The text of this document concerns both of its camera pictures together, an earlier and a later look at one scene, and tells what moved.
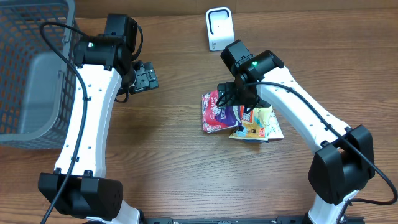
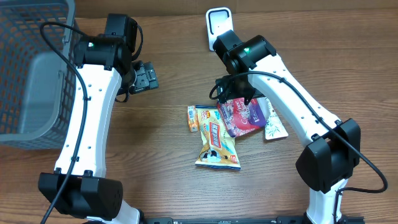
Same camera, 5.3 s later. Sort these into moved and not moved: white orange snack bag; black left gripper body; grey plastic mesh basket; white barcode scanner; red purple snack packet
Moved: white orange snack bag; red purple snack packet
Not moved: black left gripper body; white barcode scanner; grey plastic mesh basket
